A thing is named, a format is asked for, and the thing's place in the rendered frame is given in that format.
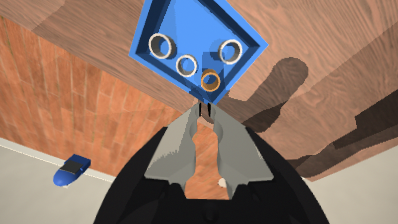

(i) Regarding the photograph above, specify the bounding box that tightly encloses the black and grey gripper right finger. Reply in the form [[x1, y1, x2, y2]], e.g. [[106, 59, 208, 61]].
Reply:
[[208, 102, 330, 224]]

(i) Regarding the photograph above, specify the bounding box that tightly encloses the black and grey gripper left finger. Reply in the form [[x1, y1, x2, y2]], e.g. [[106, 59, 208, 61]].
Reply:
[[93, 102, 201, 224]]

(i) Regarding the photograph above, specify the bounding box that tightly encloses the bronze bushing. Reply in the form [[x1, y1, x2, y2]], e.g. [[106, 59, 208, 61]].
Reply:
[[201, 69, 220, 92]]

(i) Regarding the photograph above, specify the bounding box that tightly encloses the blue square tray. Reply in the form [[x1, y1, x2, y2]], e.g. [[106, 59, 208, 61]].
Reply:
[[129, 0, 269, 105]]

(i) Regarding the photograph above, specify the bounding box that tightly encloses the grey metal sleeve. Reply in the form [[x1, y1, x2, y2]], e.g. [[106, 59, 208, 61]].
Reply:
[[217, 40, 242, 64], [149, 33, 176, 59], [176, 54, 197, 77]]

